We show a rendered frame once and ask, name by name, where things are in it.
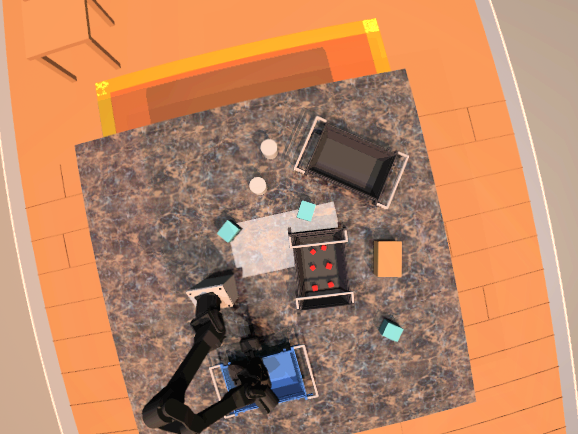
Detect small teal block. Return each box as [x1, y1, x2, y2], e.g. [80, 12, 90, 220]
[217, 220, 240, 243]
[297, 201, 316, 222]
[378, 319, 404, 342]

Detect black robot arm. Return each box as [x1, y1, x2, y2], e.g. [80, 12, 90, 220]
[141, 292, 279, 434]

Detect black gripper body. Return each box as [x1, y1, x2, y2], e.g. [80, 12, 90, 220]
[239, 335, 272, 388]

